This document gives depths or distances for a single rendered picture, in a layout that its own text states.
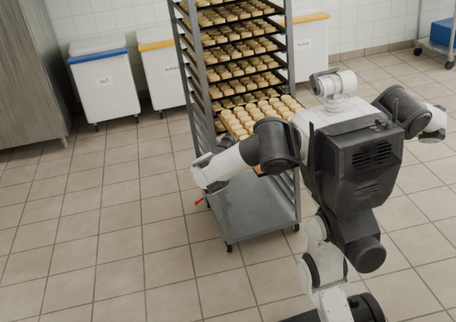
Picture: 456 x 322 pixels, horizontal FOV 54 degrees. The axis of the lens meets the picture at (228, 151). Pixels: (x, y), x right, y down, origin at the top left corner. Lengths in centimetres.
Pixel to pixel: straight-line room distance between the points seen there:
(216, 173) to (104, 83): 303
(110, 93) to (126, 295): 218
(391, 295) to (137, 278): 144
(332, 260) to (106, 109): 309
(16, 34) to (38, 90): 49
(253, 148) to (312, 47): 329
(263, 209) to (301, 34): 211
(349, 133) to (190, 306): 162
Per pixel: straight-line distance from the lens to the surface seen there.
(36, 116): 426
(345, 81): 136
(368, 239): 149
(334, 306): 196
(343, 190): 132
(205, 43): 216
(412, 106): 147
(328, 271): 186
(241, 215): 287
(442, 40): 540
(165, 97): 440
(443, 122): 169
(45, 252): 330
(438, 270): 280
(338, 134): 127
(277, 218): 282
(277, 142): 129
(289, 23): 221
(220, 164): 139
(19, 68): 411
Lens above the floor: 197
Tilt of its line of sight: 31 degrees down
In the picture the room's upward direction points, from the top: 8 degrees counter-clockwise
